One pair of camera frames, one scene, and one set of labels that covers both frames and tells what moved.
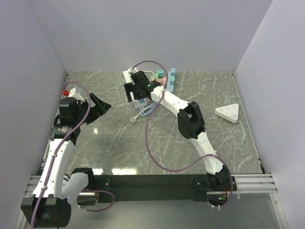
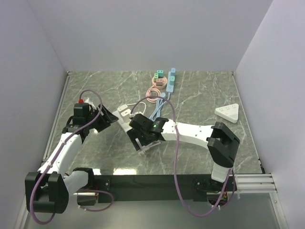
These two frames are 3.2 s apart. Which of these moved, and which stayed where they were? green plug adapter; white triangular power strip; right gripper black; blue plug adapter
Moved: right gripper black
Stayed: white triangular power strip; green plug adapter; blue plug adapter
